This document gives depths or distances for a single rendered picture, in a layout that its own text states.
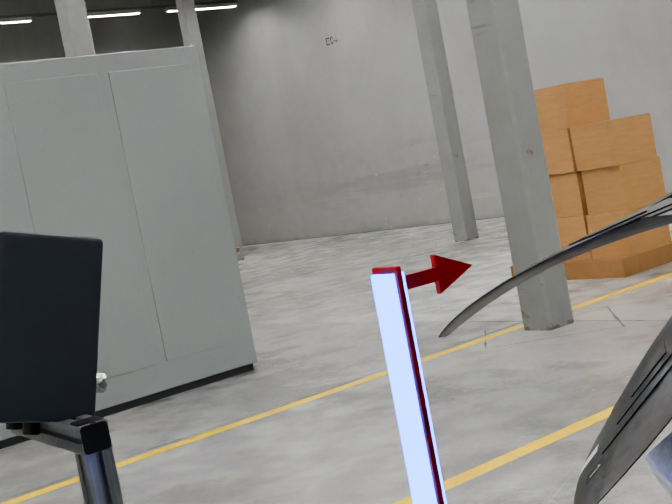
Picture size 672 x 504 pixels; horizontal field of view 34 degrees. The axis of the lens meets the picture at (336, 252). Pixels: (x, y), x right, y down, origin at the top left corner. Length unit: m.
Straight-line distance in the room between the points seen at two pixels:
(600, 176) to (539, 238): 2.13
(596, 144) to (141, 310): 3.92
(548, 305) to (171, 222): 2.50
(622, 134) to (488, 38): 2.31
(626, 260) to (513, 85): 2.41
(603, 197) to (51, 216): 4.42
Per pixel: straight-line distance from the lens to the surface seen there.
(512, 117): 7.04
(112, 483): 1.13
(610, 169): 9.06
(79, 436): 1.11
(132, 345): 7.20
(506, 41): 7.09
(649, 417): 0.98
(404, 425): 0.66
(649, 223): 0.67
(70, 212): 7.05
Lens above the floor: 1.25
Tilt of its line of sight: 4 degrees down
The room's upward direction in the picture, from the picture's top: 11 degrees counter-clockwise
